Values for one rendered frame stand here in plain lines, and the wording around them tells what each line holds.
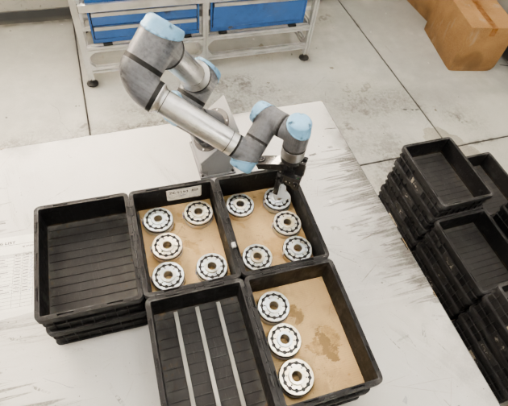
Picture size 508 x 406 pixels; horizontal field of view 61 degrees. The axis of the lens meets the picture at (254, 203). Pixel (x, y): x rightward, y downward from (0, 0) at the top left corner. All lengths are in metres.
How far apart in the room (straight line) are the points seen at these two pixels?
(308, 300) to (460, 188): 1.26
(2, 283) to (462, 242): 2.03
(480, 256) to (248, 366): 1.43
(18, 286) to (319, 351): 1.04
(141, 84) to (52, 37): 2.73
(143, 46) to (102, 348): 0.94
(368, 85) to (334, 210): 1.96
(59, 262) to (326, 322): 0.89
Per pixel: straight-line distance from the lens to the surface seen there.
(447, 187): 2.44
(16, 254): 1.78
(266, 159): 1.44
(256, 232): 1.56
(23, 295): 1.70
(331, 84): 3.57
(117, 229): 1.59
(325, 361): 1.41
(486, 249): 2.46
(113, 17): 3.17
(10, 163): 2.06
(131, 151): 1.98
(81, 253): 1.56
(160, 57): 1.27
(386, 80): 3.78
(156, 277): 1.44
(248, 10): 3.34
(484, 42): 4.10
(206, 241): 1.53
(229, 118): 1.75
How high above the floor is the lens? 2.15
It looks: 54 degrees down
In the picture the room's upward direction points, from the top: 9 degrees clockwise
